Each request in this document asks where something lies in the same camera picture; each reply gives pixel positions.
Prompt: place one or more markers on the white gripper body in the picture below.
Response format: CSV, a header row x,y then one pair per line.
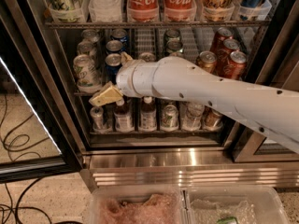
x,y
124,78

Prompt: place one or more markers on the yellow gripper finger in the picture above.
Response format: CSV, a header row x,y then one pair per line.
x,y
107,95
126,59

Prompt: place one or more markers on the blue pepsi can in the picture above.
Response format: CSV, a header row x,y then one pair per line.
x,y
120,35
113,65
147,57
114,46

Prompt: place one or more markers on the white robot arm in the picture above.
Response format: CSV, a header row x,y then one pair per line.
x,y
272,112

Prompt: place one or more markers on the silver can bottom shelf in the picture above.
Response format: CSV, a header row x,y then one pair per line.
x,y
99,118

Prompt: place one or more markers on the front white green can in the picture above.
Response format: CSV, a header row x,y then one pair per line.
x,y
85,71

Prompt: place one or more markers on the white green can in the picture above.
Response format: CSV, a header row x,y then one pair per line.
x,y
92,36
88,48
85,71

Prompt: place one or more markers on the rear white green can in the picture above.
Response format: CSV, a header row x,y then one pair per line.
x,y
92,36

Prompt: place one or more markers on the middle white green can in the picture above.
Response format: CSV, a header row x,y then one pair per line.
x,y
88,48

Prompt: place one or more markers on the green can bottom shelf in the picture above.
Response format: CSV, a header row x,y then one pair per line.
x,y
169,118

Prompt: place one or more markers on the clear water bottle top shelf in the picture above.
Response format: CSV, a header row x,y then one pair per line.
x,y
105,10

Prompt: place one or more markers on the open glass fridge door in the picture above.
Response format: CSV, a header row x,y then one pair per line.
x,y
35,141

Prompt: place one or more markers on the front gold can bottom shelf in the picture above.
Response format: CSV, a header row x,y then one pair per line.
x,y
212,120

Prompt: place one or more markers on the rear red coke can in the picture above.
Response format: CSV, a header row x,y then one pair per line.
x,y
220,35

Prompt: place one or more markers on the red coke can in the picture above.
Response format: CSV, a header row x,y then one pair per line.
x,y
220,35
223,51
235,65

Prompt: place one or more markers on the front red coke can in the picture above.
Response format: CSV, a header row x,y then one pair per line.
x,y
235,65

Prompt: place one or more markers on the middle red coke can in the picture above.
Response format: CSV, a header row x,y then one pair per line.
x,y
223,51

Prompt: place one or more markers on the stainless steel fridge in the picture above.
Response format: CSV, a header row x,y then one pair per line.
x,y
233,153

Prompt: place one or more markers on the left brown tea bottle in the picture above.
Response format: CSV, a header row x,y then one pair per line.
x,y
123,117

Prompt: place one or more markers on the brown tea bottle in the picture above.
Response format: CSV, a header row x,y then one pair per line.
x,y
147,120
123,117

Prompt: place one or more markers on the right brown tea bottle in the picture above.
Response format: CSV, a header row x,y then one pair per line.
x,y
147,120

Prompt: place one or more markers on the left coca-cola bottle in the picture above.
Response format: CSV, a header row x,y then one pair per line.
x,y
143,10

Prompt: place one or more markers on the coca-cola bottle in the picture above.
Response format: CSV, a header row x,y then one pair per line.
x,y
143,10
177,10

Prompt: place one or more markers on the small water bottle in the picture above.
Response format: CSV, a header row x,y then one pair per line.
x,y
192,117

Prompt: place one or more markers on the right coca-cola bottle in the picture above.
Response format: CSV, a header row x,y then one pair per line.
x,y
177,10

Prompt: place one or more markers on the green label bottle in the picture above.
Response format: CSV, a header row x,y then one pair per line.
x,y
65,10

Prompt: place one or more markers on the gold label bottle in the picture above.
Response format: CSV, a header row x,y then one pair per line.
x,y
217,10

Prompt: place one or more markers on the left clear plastic bin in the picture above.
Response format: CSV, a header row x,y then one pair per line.
x,y
143,204

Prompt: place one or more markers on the clear plastic bin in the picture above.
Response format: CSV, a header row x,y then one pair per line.
x,y
233,204
143,204

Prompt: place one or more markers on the right clear plastic bin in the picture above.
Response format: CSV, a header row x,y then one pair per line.
x,y
233,204

